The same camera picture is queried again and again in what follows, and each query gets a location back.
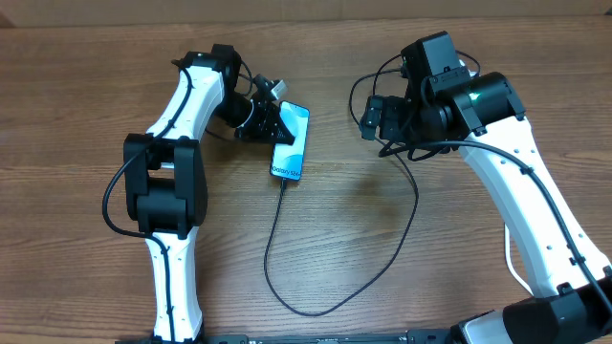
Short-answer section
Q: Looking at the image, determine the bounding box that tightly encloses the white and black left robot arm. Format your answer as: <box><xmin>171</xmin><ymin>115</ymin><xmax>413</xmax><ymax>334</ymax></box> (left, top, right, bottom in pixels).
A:
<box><xmin>120</xmin><ymin>44</ymin><xmax>295</xmax><ymax>343</ymax></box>

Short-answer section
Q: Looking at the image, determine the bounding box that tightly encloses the white power strip cord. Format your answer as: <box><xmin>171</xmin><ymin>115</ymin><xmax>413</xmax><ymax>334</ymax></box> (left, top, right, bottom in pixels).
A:
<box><xmin>503</xmin><ymin>224</ymin><xmax>535</xmax><ymax>295</ymax></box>

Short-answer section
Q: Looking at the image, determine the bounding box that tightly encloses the black USB-C charging cable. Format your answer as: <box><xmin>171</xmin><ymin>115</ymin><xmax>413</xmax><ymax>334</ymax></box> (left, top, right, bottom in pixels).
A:
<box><xmin>262</xmin><ymin>50</ymin><xmax>482</xmax><ymax>318</ymax></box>

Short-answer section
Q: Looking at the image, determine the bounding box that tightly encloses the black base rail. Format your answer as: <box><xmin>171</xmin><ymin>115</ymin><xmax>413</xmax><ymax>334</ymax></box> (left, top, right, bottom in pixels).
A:
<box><xmin>114</xmin><ymin>310</ymin><xmax>498</xmax><ymax>344</ymax></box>

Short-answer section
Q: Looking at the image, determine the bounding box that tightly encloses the smartphone with blue-white screen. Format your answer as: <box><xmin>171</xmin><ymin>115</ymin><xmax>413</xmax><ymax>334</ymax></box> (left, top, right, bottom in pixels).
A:
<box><xmin>269</xmin><ymin>100</ymin><xmax>311</xmax><ymax>183</ymax></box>

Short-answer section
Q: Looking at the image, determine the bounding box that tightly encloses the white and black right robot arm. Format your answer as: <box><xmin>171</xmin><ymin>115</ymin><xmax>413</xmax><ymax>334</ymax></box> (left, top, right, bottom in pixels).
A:
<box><xmin>360</xmin><ymin>32</ymin><xmax>611</xmax><ymax>343</ymax></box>

